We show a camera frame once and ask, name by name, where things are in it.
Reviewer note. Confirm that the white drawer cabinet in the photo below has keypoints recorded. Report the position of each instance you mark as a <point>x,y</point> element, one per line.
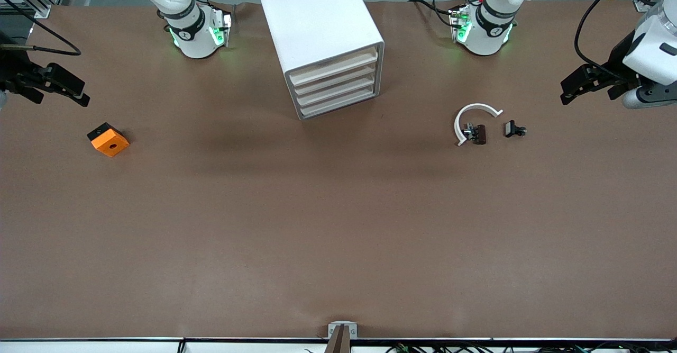
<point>312,19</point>

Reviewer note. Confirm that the orange and black block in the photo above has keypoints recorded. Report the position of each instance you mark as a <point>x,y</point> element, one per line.
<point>110,144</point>

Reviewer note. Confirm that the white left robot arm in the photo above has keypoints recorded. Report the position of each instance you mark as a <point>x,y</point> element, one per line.
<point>489,38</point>

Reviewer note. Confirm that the grey metal bracket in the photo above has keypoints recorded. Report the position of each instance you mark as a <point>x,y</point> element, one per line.
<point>333,331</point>

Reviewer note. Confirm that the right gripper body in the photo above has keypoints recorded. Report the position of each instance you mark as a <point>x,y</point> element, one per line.
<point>11,71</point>

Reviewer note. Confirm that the brown table mat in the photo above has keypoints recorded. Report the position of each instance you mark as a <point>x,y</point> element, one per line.
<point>317,236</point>

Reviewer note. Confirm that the white plastic drawer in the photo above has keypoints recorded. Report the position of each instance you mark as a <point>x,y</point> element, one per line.
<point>333,67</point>
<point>336,78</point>
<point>338,88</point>
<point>341,99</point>

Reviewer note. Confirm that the small black clip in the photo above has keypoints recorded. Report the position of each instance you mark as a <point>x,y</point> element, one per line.
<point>511,128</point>

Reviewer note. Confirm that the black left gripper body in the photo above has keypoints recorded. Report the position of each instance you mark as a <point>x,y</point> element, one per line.
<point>616,62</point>

